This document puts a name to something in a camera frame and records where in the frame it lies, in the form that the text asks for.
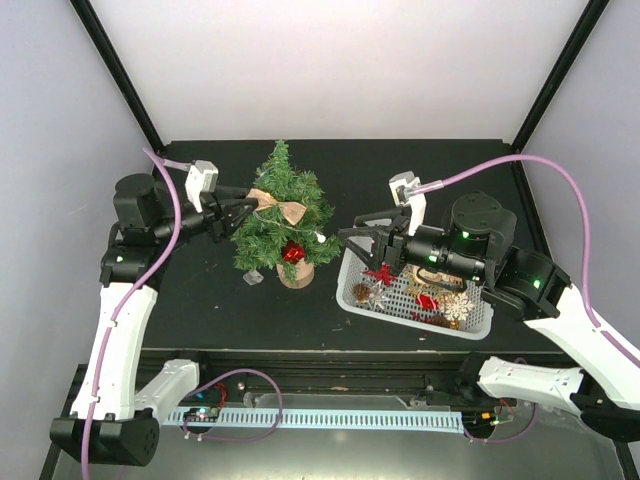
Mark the white ball light string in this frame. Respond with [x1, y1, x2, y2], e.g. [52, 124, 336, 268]
[252, 167, 329, 246]

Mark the white plastic basket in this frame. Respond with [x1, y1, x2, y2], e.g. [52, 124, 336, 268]
[336, 250, 493, 341]

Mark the burlap bow ornament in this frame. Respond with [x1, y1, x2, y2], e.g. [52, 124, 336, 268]
[246, 188, 307, 226]

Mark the clear battery box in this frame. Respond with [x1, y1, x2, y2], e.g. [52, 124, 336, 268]
[243, 270, 264, 286]

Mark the red gift box ornament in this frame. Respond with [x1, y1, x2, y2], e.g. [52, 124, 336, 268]
[281, 240, 306, 265]

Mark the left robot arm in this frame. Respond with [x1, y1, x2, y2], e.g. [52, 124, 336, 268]
[50, 174, 258, 468]

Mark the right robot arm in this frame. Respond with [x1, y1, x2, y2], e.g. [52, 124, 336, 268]
[338, 192, 639, 443]

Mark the wooden merry christmas sign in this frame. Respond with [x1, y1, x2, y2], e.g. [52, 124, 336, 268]
[404, 280, 452, 302]

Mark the small green christmas tree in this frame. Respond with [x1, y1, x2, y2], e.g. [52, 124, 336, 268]
[232, 140, 342, 271]

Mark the wooden tree base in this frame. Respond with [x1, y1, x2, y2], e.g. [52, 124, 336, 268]
[276, 260, 315, 289]

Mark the red star ornament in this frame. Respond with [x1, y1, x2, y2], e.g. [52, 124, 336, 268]
[362, 264, 397, 287]

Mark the brown pine cone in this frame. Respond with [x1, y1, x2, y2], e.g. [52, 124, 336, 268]
[351, 282, 371, 304]
[429, 314, 451, 328]

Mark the silver star ornament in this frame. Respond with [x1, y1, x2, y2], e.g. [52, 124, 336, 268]
[365, 281, 389, 311]

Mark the red poinsettia ornament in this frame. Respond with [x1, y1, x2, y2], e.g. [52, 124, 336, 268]
[415, 294, 439, 311]

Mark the white wooden snowflake ornament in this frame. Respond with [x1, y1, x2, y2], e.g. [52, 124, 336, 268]
[437, 292, 475, 322]

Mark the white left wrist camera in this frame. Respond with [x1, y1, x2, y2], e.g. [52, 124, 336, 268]
[185, 160, 219, 213]

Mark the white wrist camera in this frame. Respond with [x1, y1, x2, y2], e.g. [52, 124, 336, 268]
[389, 171, 427, 236]
[185, 160, 219, 213]

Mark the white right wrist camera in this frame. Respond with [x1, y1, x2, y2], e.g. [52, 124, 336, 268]
[389, 171, 427, 236]

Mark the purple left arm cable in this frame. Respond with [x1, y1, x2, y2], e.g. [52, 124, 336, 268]
[79, 147, 194, 480]

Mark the black aluminium rail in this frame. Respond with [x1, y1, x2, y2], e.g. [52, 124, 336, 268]
[134, 348, 566, 407]

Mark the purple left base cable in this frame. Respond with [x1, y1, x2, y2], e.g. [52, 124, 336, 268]
[180, 368, 285, 443]

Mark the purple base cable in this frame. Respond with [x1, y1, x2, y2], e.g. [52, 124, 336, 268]
[180, 368, 285, 443]
[462, 357, 542, 446]

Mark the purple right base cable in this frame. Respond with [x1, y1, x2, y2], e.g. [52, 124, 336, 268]
[462, 357, 542, 446]

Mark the white slotted cable duct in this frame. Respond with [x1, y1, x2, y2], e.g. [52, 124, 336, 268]
[164, 407, 464, 434]

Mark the black frame post left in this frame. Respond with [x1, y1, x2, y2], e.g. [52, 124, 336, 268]
[70, 0, 165, 151]

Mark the black frame post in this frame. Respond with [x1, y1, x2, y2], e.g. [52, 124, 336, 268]
[511, 0, 610, 153]
[70, 0, 165, 151]

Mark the black frame post right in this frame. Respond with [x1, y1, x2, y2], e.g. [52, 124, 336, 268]
[511, 0, 610, 153]

